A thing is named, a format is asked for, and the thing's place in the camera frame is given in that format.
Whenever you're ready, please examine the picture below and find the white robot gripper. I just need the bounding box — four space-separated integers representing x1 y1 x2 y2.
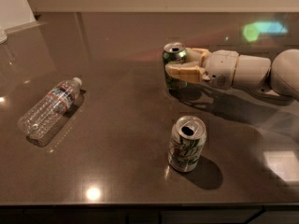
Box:
165 48 239 90

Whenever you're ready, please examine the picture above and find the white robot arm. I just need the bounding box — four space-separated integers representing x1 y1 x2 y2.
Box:
165 49 299 105

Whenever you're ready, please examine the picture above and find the white and green soda can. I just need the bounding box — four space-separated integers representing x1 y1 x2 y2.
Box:
168 116 207 173

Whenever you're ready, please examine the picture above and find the clear plastic water bottle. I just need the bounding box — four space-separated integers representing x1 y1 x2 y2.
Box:
18 77 82 140

